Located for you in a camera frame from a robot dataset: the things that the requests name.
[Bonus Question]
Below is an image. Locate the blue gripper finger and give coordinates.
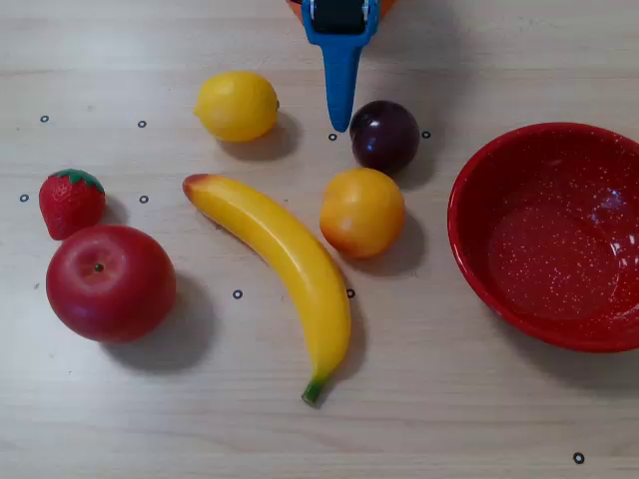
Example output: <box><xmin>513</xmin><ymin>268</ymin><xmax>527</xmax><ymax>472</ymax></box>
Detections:
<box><xmin>321</xmin><ymin>44</ymin><xmax>368</xmax><ymax>134</ymax></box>

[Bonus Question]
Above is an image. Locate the red plastic apple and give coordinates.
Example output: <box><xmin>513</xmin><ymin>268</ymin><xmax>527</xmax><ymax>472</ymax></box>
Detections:
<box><xmin>45</xmin><ymin>224</ymin><xmax>178</xmax><ymax>344</ymax></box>

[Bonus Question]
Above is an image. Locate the dark purple plastic plum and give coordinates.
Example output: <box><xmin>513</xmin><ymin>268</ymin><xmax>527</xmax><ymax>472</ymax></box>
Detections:
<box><xmin>348</xmin><ymin>100</ymin><xmax>421</xmax><ymax>172</ymax></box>

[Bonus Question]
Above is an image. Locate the blue gripper body with servo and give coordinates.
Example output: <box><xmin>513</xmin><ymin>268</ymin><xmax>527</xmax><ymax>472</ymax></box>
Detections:
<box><xmin>301</xmin><ymin>0</ymin><xmax>381</xmax><ymax>51</ymax></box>

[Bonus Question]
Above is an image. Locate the red plastic strawberry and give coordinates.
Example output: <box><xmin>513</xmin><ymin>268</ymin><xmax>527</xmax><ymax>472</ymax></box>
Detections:
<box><xmin>38</xmin><ymin>168</ymin><xmax>107</xmax><ymax>241</ymax></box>

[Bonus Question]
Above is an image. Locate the orange yellow plastic peach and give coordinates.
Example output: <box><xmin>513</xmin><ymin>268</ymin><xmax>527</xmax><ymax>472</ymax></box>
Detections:
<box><xmin>319</xmin><ymin>167</ymin><xmax>406</xmax><ymax>259</ymax></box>

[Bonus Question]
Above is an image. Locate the yellow plastic lemon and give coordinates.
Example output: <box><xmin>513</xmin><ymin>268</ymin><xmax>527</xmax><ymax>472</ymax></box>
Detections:
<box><xmin>193</xmin><ymin>71</ymin><xmax>280</xmax><ymax>144</ymax></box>

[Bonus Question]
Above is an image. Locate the red speckled enamel bowl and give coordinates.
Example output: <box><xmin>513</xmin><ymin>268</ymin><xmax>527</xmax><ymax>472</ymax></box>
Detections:
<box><xmin>446</xmin><ymin>122</ymin><xmax>639</xmax><ymax>354</ymax></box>

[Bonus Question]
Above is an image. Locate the yellow plastic banana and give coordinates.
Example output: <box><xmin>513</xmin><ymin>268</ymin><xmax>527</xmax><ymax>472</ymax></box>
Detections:
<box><xmin>182</xmin><ymin>173</ymin><xmax>352</xmax><ymax>409</ymax></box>

